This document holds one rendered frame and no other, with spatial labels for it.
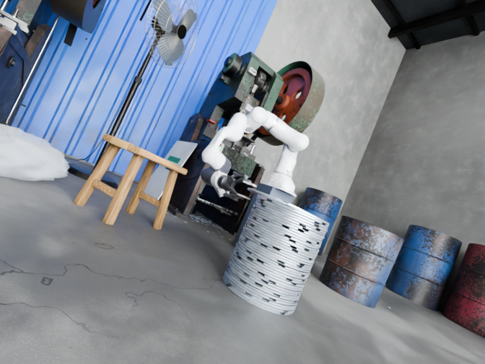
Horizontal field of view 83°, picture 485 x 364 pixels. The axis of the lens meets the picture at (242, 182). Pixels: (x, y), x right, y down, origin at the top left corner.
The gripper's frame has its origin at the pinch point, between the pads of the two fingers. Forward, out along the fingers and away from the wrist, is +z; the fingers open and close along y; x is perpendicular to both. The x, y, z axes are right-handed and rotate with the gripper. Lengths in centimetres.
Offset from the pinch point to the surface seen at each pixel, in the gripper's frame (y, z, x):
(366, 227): 12, 17, 89
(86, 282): -37, 33, -62
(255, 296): -33, 37, -11
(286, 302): -31, 43, -2
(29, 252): -37, 22, -72
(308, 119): 85, -63, 88
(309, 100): 97, -62, 78
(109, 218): -34, -17, -46
